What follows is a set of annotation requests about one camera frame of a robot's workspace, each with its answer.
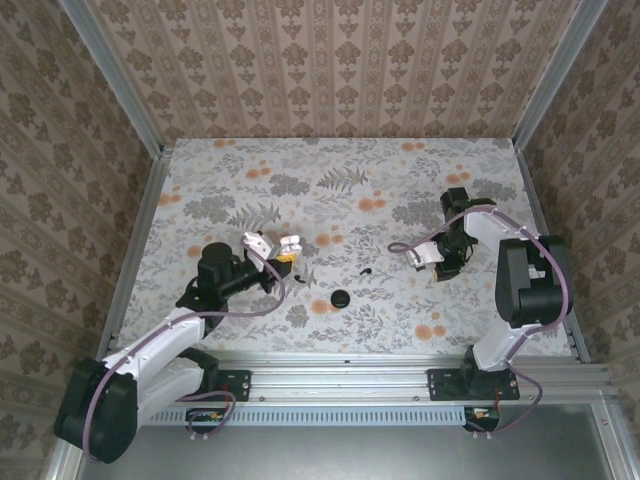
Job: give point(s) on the white charging case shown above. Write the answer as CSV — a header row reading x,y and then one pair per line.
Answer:
x,y
291,243

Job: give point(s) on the black round cap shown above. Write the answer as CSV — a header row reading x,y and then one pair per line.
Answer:
x,y
340,299

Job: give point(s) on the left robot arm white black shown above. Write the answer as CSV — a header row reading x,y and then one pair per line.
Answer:
x,y
95,410

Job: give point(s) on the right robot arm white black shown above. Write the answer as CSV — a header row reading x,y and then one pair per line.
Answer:
x,y
530,285

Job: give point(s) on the floral patterned table cover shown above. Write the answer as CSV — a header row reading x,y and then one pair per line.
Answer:
x,y
300,165

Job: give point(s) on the black controller board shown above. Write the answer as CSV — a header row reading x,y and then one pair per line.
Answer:
x,y
205,421
482,419

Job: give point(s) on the grey metal panel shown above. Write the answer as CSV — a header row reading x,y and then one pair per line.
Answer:
x,y
350,455

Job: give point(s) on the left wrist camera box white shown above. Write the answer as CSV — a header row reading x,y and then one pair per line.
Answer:
x,y
257,244

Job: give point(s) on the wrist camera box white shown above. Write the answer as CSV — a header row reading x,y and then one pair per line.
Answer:
x,y
257,244
424,256

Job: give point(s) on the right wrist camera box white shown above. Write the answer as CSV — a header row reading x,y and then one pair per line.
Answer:
x,y
424,256

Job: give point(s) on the aluminium side rail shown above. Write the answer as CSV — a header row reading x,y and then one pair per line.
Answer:
x,y
138,250
535,200

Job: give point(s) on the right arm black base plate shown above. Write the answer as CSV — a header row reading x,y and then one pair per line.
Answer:
x,y
442,385

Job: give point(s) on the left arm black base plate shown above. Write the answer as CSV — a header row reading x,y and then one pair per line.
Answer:
x,y
235,385

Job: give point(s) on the aluminium mounting rail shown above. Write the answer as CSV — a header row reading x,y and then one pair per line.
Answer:
x,y
340,382

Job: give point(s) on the aluminium frame post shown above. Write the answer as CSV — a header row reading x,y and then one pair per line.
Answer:
x,y
113,75
556,75

